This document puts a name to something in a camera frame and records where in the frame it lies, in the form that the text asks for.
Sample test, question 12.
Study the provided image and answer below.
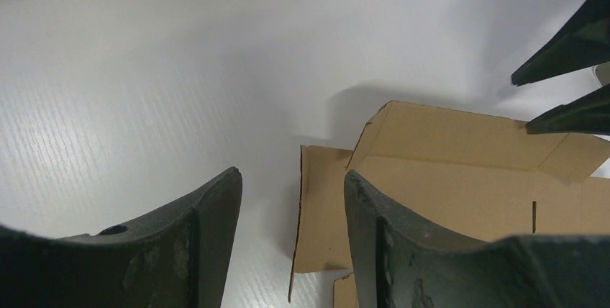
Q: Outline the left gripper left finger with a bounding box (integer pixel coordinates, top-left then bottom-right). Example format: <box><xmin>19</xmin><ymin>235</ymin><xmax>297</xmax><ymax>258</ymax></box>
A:
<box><xmin>1</xmin><ymin>167</ymin><xmax>242</xmax><ymax>307</ymax></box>

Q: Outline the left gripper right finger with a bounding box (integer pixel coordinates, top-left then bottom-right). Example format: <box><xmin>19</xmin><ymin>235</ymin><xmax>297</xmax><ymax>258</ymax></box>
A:
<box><xmin>344</xmin><ymin>171</ymin><xmax>609</xmax><ymax>307</ymax></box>

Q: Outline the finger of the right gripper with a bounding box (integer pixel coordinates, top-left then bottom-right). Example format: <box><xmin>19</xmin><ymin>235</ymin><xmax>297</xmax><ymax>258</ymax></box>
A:
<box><xmin>525</xmin><ymin>85</ymin><xmax>609</xmax><ymax>135</ymax></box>
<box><xmin>511</xmin><ymin>0</ymin><xmax>609</xmax><ymax>86</ymax></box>

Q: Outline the brown cardboard box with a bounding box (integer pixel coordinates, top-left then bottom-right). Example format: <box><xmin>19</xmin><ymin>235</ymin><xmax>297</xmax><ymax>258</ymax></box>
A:
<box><xmin>291</xmin><ymin>101</ymin><xmax>609</xmax><ymax>307</ymax></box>

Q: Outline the small pink white stapler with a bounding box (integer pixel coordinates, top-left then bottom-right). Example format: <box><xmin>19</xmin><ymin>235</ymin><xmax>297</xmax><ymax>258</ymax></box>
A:
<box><xmin>593</xmin><ymin>62</ymin><xmax>610</xmax><ymax>87</ymax></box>

